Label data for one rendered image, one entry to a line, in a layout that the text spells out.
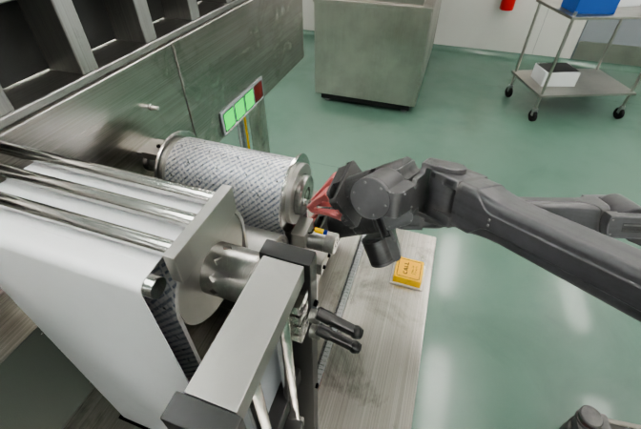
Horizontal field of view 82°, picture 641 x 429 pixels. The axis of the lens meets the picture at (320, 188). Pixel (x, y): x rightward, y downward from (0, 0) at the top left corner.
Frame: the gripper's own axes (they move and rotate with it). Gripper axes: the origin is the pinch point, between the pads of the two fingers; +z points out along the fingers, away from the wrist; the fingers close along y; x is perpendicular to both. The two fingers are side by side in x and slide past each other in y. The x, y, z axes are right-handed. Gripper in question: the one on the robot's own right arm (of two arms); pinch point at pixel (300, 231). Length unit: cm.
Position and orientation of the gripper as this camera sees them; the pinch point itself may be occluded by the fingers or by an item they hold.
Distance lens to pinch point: 85.5
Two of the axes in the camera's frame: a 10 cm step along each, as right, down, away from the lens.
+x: -4.7, -7.7, -4.4
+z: -8.2, 2.0, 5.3
